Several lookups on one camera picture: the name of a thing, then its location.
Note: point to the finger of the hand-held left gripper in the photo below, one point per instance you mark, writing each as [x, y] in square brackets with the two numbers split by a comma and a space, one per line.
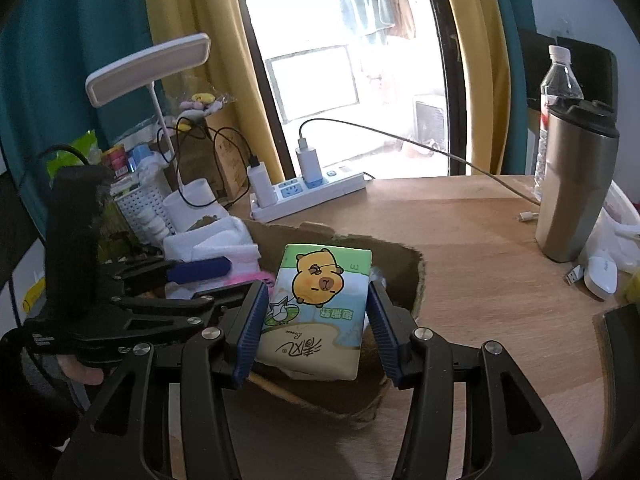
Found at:
[170, 310]
[200, 270]

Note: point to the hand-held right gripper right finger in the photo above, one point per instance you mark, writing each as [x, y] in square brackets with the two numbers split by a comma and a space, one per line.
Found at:
[387, 345]

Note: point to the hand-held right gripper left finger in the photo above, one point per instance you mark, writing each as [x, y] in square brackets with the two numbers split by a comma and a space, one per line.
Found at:
[250, 335]

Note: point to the white cloth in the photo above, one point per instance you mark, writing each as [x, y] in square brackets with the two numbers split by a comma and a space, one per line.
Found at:
[215, 240]

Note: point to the pink plush toy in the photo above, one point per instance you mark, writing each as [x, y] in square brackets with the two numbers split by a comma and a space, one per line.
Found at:
[245, 278]

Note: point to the cardboard box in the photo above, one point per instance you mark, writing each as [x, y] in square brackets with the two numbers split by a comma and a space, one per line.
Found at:
[400, 280]

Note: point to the cartoon print tissue pack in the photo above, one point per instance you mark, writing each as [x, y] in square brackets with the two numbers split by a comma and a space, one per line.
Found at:
[320, 310]

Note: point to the person's left hand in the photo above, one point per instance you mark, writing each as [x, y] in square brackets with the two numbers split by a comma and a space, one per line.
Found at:
[82, 372]

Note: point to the small white bottles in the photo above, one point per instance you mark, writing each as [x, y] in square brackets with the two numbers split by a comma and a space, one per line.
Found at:
[152, 225]

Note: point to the white and yellow packet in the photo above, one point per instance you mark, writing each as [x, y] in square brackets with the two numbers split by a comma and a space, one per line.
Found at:
[32, 297]

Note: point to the white perforated basket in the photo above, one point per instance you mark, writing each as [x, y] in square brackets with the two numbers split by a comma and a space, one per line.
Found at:
[140, 205]

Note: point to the red can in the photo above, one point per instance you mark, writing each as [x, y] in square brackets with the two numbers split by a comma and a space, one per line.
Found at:
[116, 160]

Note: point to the green snack bag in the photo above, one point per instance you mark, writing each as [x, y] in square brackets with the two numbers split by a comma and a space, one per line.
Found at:
[82, 142]

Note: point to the crumpled white tissue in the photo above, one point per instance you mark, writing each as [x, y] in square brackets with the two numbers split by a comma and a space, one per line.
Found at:
[150, 170]

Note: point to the blue capped container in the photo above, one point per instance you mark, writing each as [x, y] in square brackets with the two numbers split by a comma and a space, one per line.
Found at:
[141, 155]

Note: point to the brown paper carton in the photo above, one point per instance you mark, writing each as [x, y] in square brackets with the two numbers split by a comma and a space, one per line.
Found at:
[197, 160]

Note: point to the white power strip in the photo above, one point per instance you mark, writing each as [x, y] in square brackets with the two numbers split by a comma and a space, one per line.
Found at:
[330, 187]

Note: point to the bag of small toys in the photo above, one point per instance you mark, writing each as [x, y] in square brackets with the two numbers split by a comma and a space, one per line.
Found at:
[200, 105]

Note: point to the white desk lamp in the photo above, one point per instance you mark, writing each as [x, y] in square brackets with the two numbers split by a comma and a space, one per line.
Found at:
[150, 67]

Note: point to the small usb dongle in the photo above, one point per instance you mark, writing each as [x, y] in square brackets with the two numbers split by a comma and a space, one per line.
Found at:
[575, 275]

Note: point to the teal curtain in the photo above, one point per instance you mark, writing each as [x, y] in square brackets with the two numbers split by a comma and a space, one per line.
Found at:
[510, 60]
[75, 35]

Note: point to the white computer mouse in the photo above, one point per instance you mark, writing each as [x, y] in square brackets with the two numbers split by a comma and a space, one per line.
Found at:
[600, 272]

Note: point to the outdoor air conditioner unit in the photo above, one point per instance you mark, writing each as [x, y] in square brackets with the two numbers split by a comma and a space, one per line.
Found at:
[430, 120]

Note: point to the dark flat object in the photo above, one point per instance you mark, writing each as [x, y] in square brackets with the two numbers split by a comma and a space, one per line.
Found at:
[622, 350]

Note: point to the steel tumbler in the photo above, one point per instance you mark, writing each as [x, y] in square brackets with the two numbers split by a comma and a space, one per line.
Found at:
[575, 185]

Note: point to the yellow object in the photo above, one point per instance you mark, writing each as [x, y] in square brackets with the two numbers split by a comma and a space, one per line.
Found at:
[635, 285]

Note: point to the white plastic bag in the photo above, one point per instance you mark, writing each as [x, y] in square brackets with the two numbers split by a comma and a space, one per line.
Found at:
[620, 230]

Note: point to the yellow curtain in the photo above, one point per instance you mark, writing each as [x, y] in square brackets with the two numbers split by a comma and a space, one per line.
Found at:
[475, 60]
[200, 0]

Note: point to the clear water bottle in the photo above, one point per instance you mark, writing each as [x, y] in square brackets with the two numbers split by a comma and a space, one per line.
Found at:
[560, 75]

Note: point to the black monitor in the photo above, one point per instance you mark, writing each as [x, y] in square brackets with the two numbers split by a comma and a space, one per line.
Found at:
[535, 60]

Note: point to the black window frame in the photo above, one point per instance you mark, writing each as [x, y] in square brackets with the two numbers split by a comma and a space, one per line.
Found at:
[450, 60]

